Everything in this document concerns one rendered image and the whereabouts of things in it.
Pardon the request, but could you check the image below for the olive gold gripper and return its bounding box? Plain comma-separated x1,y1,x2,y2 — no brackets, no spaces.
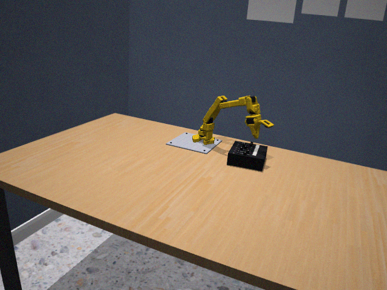
245,114,274,139

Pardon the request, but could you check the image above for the black lighting desk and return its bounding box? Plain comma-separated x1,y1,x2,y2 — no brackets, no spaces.
227,141,268,172

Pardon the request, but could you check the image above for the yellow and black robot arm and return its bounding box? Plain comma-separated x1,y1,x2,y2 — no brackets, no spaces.
192,96,260,145

